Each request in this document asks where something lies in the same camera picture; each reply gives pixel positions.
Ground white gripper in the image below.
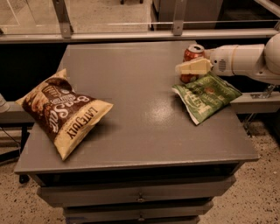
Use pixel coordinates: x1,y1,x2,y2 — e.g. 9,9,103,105
175,45,237,76

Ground orange soda can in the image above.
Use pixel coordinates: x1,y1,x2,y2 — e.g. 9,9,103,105
180,44,205,83

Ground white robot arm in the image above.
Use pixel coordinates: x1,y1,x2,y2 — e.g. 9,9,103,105
175,34,280,85

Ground green jalapeno chip bag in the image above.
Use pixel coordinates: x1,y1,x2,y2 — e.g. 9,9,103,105
172,72,242,125

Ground brown Late July chip bag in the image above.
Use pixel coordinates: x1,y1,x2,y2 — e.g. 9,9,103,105
17,69,113,160

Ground grey cabinet behind glass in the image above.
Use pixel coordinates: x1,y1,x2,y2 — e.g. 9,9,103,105
150,0,223,31

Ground grey upper drawer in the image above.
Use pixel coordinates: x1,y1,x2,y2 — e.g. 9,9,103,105
38,175,235,207

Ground grey drawer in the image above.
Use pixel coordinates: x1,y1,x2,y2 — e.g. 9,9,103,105
38,175,235,207
64,201,213,222

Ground grey lower drawer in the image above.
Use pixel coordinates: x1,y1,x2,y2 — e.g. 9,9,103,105
64,201,213,222

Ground metal lower drawer knob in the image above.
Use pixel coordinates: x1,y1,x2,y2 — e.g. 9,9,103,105
137,215,145,222

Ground right metal railing post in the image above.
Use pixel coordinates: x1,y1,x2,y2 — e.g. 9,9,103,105
172,0,187,36

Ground metal railing post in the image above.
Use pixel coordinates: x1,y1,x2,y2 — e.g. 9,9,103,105
52,0,74,39
172,0,187,36

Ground horizontal metal window rail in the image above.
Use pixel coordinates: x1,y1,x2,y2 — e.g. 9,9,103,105
0,28,278,44

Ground left metal railing post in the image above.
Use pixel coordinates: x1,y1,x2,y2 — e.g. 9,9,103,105
52,0,74,39

